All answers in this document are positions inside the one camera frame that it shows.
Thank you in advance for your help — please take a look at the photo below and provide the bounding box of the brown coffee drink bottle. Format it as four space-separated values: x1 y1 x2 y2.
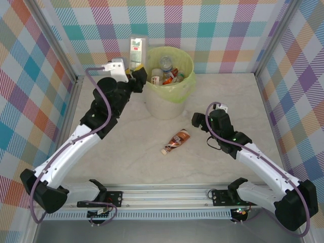
160 128 190 155

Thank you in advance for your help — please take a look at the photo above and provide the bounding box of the right aluminium frame post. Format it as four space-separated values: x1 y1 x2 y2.
254 0 298 78

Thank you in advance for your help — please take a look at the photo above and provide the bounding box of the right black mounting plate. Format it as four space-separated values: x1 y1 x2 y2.
211 189 230 207

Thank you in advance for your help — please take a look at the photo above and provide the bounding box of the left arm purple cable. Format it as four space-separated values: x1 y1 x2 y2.
30 66 113 225

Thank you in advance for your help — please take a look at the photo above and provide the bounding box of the aluminium side frame rail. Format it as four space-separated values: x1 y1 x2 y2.
49 75 84 177

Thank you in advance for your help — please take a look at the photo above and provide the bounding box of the white bottle orange label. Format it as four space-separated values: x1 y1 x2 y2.
151 68 164 86

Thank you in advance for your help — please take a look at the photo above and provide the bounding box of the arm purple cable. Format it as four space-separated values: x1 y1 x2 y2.
205 101 312 236
30 66 113 225

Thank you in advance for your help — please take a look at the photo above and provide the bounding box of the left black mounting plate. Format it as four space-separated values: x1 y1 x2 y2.
105 191 124 207

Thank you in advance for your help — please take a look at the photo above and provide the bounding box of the clear bottle purple label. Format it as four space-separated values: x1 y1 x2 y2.
158 55 175 71

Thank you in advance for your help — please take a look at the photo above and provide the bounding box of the left aluminium frame post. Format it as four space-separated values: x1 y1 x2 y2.
29 0 78 82

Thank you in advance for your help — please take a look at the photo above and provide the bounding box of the white slotted cable duct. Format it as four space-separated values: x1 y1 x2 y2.
61 211 233 221

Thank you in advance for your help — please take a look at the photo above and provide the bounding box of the aluminium frame post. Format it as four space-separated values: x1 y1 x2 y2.
29 0 78 82
254 0 298 78

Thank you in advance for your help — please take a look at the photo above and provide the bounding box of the black mounting plate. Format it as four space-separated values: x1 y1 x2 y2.
211 189 230 207
105 191 124 207

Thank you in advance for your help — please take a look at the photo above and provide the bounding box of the green plastic bin bag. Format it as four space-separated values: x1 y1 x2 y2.
146 46 197 104

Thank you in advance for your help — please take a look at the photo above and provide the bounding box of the left small circuit board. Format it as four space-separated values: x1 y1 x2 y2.
87 208 111 219

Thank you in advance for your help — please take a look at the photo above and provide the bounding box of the short purple cable loop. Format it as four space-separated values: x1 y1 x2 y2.
89 203 119 227

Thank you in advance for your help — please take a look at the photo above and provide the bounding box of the cream plastic bin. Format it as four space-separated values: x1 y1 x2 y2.
145 47 195 119

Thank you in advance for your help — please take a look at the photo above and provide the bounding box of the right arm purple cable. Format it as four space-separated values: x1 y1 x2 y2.
205 101 312 236

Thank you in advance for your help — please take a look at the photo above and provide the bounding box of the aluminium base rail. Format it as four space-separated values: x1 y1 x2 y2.
75 184 264 211

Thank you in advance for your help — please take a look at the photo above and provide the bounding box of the thin black cable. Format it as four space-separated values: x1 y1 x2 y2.
206 136 221 150

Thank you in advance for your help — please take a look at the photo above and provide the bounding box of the white green label bottle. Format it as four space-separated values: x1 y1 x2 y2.
128 36 149 71

